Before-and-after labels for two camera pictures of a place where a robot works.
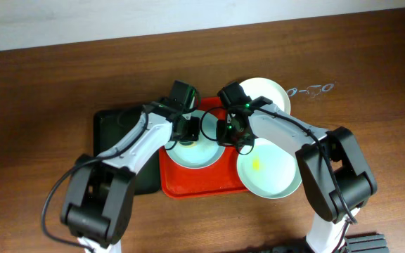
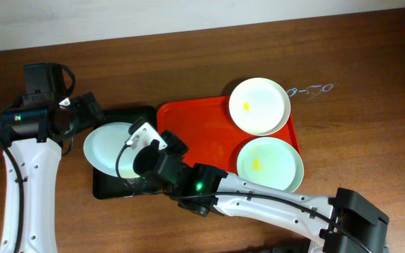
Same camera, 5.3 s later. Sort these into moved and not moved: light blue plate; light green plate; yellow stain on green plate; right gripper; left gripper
Moved: light blue plate; right gripper; left gripper
Not moved: light green plate; yellow stain on green plate
